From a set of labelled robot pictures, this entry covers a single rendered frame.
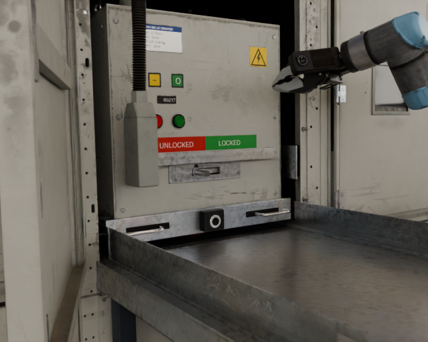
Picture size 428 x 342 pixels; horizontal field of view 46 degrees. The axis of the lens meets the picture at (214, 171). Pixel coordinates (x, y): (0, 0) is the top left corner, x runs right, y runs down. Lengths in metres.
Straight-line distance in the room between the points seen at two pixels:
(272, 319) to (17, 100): 0.40
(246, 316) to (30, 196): 0.36
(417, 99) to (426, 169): 0.69
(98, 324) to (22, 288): 0.69
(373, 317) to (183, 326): 0.28
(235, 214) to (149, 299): 0.49
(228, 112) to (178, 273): 0.56
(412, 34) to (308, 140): 0.46
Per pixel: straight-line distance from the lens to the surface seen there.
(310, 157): 1.41
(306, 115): 1.40
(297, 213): 1.41
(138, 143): 1.04
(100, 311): 1.14
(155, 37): 1.20
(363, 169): 1.54
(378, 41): 1.10
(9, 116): 0.45
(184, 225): 1.22
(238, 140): 1.30
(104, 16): 1.17
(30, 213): 0.45
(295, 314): 0.62
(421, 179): 1.77
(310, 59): 1.12
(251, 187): 1.34
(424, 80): 1.12
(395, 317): 0.80
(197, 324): 0.75
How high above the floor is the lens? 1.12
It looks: 5 degrees down
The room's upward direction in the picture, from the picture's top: 1 degrees counter-clockwise
